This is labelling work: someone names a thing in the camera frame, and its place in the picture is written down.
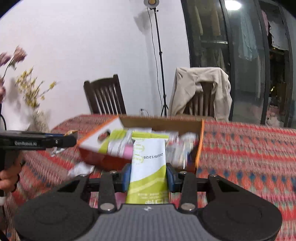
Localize person's left hand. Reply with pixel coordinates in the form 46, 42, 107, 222
1, 152, 23, 193

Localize dark wooden chair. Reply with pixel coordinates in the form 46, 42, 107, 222
83, 74, 126, 115

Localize glass sliding door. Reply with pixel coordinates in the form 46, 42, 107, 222
182, 1, 295, 128

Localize colourful patterned tablecloth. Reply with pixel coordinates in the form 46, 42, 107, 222
3, 120, 295, 240

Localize floral ceramic vase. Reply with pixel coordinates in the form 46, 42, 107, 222
30, 108, 50, 133

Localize pink dried flowers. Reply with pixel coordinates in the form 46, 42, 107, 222
1, 46, 27, 103

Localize green white snack pack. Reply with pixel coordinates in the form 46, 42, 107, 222
126, 132, 169, 205

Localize black light stand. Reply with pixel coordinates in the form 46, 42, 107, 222
144, 0, 169, 117

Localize yellow flower branches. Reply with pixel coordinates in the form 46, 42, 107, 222
15, 68, 57, 109

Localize beige jacket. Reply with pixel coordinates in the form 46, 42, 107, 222
169, 67, 232, 121

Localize silver white snack packet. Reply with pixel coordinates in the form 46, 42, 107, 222
68, 162, 95, 177

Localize wooden chair with jacket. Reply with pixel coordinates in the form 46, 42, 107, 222
183, 82, 214, 118

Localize orange cardboard box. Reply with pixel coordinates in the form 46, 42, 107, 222
77, 115, 205, 172

